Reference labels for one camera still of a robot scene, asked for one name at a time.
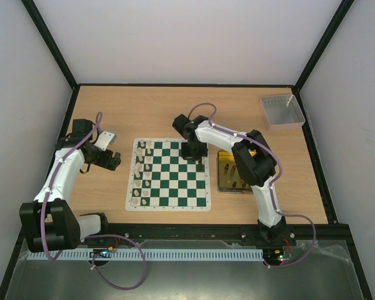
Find light blue slotted cable duct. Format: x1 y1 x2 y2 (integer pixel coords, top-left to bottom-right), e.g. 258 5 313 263
27 248 265 262

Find gold square tin box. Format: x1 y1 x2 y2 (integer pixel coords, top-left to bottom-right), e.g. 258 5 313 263
217 150 253 194

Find green white chess board mat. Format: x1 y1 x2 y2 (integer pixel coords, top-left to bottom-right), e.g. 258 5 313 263
125 138 211 212

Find brown chess piece second row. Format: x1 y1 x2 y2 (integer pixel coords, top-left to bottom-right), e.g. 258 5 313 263
197 159 203 171

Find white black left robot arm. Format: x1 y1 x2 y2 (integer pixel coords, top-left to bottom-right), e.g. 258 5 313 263
19 112 121 261

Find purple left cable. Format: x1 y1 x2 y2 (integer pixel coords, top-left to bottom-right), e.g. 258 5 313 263
39 111 148 290

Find black aluminium front rail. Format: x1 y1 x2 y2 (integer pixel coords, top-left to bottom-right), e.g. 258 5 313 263
81 223 351 248

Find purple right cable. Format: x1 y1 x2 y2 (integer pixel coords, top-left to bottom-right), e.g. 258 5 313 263
187 102 318 269

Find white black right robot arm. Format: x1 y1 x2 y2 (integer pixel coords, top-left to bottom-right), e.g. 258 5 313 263
172 114 286 245

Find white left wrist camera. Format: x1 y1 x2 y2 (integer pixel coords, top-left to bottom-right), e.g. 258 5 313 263
93 131 116 151

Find silver pink tin lid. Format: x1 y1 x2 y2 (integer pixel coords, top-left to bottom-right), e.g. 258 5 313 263
259 94 306 131

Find purple cable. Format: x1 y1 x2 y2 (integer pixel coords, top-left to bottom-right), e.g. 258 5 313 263
39 111 148 290
187 102 318 269

